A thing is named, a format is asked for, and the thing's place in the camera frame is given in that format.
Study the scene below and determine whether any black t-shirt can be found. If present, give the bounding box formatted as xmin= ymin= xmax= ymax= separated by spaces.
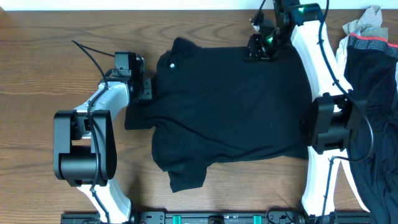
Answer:
xmin=124 ymin=38 xmax=312 ymax=192

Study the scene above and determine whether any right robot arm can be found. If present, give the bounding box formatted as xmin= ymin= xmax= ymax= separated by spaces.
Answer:
xmin=245 ymin=1 xmax=362 ymax=223

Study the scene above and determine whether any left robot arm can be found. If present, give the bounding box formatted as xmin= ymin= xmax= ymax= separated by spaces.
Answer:
xmin=53 ymin=70 xmax=152 ymax=223

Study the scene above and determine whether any white garment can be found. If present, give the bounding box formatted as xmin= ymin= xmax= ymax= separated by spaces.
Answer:
xmin=334 ymin=35 xmax=371 ymax=212

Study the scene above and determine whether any beige garment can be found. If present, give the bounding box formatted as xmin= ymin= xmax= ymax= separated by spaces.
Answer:
xmin=342 ymin=5 xmax=388 ymax=40

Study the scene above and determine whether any black shorts red waistband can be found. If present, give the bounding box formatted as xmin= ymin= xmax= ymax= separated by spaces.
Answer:
xmin=345 ymin=34 xmax=397 ymax=223

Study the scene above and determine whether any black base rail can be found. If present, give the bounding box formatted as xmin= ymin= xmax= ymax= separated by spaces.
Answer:
xmin=60 ymin=210 xmax=371 ymax=224

